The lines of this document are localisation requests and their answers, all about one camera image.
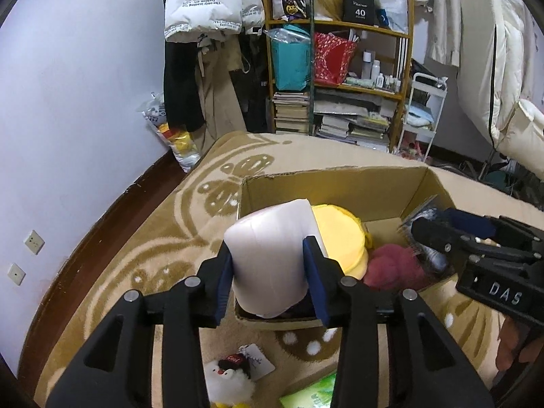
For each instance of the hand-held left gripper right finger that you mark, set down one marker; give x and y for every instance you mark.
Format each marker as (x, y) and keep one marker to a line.
(316, 289)

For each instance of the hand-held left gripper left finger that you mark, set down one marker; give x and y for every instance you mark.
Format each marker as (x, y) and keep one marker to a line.
(223, 284)

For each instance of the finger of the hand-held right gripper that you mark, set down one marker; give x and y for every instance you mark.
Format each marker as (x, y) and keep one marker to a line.
(467, 222)
(431, 236)

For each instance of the pink plush toy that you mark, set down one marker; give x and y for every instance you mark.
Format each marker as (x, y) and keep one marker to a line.
(391, 267)

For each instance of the yellow plush toy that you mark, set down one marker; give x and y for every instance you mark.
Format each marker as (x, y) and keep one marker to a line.
(340, 238)

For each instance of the pink soft foam block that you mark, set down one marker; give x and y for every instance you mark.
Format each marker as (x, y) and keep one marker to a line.
(272, 255)

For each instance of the cardboard box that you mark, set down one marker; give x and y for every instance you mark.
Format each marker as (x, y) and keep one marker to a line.
(340, 187)

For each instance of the person's right hand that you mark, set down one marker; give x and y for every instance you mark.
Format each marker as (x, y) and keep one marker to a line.
(512, 346)

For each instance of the white plush duck toy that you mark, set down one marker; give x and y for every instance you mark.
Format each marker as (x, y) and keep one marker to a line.
(225, 384)

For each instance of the green tissue pack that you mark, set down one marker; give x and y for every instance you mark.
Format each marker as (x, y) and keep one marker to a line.
(310, 397)

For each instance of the white trolley cart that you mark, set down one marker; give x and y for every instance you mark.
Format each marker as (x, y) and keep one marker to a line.
(425, 114)

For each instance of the pile of magazines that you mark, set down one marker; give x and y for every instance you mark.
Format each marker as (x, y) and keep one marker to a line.
(352, 123)

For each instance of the plastic bag of toys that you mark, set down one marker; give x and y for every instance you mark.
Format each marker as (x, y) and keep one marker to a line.
(178, 144)

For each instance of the cream folded mattress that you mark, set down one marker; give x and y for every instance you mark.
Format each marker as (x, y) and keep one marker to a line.
(480, 72)

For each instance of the group of cosmetic bottles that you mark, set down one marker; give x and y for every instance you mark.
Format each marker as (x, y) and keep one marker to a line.
(378, 74)

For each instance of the wooden shelf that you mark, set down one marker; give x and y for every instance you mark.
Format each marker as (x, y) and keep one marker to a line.
(406, 63)

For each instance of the stack of books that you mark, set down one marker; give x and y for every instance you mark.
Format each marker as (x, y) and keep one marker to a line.
(291, 112)

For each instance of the beige coat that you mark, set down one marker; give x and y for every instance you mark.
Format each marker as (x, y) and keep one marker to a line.
(219, 93)

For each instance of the black hanging garment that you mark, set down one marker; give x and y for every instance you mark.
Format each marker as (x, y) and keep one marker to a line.
(255, 93)

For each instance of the black coat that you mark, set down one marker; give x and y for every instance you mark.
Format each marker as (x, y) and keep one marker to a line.
(182, 89)

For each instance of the red patterned bag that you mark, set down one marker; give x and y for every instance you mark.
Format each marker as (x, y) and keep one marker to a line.
(333, 59)

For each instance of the green pole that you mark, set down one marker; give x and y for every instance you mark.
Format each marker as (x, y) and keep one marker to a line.
(311, 72)

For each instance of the floral curtain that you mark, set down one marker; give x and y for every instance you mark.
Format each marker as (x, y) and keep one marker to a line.
(442, 8)

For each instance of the teal bag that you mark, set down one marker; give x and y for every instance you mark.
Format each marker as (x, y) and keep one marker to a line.
(291, 63)

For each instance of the black box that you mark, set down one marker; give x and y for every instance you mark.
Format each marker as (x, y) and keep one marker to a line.
(359, 8)

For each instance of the white puffer jacket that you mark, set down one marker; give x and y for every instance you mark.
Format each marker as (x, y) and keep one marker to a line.
(199, 0)

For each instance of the wall socket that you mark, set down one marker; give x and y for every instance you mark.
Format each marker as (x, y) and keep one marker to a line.
(17, 273)
(34, 242)

